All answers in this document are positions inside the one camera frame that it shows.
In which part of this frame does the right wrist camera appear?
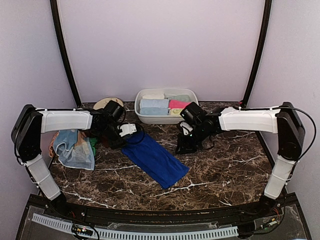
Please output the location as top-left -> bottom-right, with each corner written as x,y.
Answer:
178,121 -> 193,136

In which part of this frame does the light blue rolled towel rear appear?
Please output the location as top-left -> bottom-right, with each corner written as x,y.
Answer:
139,99 -> 169,108

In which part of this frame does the light blue patterned towel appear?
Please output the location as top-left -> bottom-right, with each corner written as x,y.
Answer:
50,129 -> 95,171

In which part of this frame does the white slotted cable duct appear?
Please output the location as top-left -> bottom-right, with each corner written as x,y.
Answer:
31,213 -> 239,240

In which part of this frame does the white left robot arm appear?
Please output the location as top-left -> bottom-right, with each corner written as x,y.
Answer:
11,100 -> 126,218

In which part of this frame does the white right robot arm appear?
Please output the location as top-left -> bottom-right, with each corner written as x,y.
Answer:
175,102 -> 306,217

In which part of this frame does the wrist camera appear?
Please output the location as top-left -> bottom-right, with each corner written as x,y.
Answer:
178,121 -> 193,136
117,123 -> 137,137

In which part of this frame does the black right corner post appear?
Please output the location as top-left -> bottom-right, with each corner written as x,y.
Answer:
242,0 -> 273,107

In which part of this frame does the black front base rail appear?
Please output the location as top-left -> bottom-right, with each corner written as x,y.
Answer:
18,193 -> 306,232

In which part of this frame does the sage green rolled towel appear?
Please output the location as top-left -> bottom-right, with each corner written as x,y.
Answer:
164,94 -> 191,102

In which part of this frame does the black corner post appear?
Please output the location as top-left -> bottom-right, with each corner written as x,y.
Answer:
49,0 -> 82,107
242,0 -> 273,107

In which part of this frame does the lime lemon print towel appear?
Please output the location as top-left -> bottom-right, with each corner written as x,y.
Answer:
169,108 -> 183,116

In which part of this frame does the floral ceramic plate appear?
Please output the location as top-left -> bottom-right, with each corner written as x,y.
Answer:
93,97 -> 124,110

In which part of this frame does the light blue rolled towel front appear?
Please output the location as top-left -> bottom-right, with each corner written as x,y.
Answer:
139,107 -> 169,116

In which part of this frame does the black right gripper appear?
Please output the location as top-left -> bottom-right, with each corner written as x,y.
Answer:
175,125 -> 212,155

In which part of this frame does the white plastic bin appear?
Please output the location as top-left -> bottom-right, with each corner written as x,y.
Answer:
134,88 -> 198,125

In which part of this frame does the royal blue microfiber towel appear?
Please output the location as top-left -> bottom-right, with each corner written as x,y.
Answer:
121,132 -> 189,189

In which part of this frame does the light blue rolled towel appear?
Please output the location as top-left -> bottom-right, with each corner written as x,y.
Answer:
139,99 -> 169,108
139,107 -> 169,116

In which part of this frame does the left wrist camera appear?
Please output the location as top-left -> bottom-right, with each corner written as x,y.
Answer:
117,123 -> 137,137

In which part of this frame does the black left corner post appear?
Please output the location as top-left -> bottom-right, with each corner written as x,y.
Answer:
49,0 -> 82,107

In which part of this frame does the brown towel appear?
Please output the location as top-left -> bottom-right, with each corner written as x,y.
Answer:
85,131 -> 110,148

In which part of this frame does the pink rolled towel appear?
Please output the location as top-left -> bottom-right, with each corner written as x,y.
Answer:
168,99 -> 191,109

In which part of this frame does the white rolled towel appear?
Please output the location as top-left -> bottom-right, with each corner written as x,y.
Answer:
142,93 -> 165,100

